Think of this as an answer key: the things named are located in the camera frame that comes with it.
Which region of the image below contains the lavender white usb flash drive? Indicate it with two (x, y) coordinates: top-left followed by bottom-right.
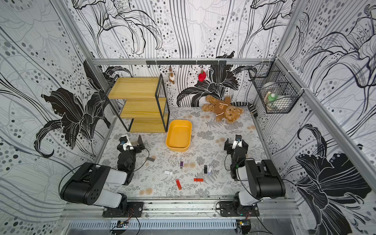
(207, 165), (213, 175)

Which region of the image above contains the yellow plastic storage box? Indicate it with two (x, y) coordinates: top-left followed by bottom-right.
(165, 119), (193, 152)

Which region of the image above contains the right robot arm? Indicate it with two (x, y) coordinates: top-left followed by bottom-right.
(224, 135), (286, 214)

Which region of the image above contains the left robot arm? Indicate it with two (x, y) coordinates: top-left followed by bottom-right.
(59, 135), (146, 211)

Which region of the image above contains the small black connector box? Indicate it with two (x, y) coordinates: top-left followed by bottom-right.
(236, 219), (251, 235)

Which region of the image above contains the brown teddy bear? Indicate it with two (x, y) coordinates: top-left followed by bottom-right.
(202, 95), (244, 123)

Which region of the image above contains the striped plush tail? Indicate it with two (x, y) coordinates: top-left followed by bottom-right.
(231, 102), (258, 117)

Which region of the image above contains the green white bottle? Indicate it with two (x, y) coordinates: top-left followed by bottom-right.
(264, 92), (279, 109)

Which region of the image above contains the red hanging strawberry toy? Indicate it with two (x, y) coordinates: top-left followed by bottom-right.
(198, 70), (207, 82)

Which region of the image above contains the small hanging plush toy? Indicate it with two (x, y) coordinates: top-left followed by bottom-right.
(168, 67), (175, 84)

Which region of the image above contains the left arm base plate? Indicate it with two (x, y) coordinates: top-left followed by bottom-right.
(102, 201), (144, 218)

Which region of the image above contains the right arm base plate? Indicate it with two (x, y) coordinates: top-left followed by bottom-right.
(215, 201), (259, 218)

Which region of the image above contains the wooden shelf black frame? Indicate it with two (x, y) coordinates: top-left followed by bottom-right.
(108, 75), (170, 133)

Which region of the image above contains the black wire basket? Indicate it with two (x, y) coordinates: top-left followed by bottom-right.
(248, 62), (300, 114)

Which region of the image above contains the black hook rail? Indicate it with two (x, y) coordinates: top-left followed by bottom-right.
(142, 59), (228, 66)

